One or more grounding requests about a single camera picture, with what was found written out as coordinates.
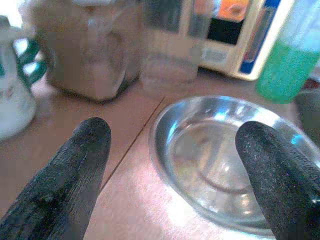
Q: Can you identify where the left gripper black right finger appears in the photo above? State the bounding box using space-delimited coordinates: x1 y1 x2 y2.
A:
235 121 320 240

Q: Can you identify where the brown jar pink lid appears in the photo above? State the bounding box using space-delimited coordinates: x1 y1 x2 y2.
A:
32 0 143 104

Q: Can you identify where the glass jar orange lid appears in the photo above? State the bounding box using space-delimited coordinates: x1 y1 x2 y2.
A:
141 0 213 98

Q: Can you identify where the shallow steel dish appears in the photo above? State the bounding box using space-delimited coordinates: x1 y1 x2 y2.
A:
147 94 320 238

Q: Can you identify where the white and green mug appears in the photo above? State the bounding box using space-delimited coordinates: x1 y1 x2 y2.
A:
0 16 48 142

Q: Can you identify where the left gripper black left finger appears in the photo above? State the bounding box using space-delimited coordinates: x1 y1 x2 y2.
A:
0 116 112 240

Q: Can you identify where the beige water ionizer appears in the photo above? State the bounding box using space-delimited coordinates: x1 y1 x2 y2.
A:
179 0 301 81

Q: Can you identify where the green soap bottle blue cap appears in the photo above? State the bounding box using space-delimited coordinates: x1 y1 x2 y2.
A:
254 0 320 105

